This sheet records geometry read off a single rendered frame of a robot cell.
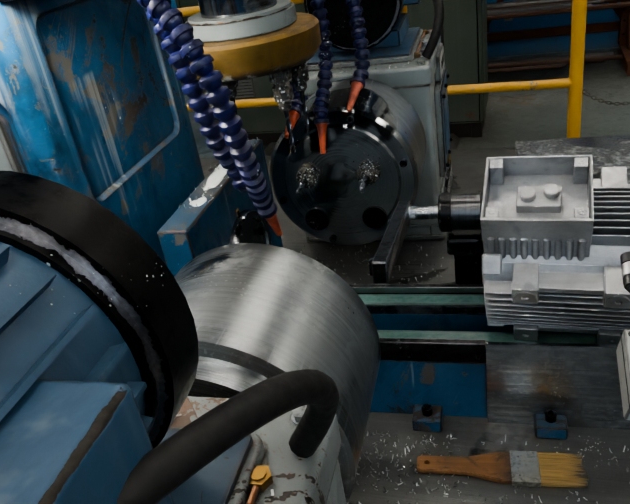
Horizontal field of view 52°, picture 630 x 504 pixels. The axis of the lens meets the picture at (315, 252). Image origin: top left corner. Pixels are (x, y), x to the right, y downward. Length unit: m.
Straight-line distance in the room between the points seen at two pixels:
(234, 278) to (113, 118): 0.36
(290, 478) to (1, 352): 0.20
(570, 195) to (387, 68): 0.53
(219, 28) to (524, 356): 0.54
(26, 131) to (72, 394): 0.53
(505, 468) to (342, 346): 0.35
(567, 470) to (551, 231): 0.30
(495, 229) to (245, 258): 0.30
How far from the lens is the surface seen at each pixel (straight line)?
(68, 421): 0.26
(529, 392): 0.91
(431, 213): 0.99
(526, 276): 0.80
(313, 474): 0.42
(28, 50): 0.77
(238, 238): 0.88
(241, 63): 0.74
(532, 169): 0.84
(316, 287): 0.62
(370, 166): 1.04
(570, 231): 0.78
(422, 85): 1.25
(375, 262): 0.79
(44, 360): 0.28
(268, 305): 0.58
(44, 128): 0.77
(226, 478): 0.41
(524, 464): 0.89
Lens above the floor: 1.47
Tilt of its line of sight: 29 degrees down
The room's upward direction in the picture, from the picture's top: 10 degrees counter-clockwise
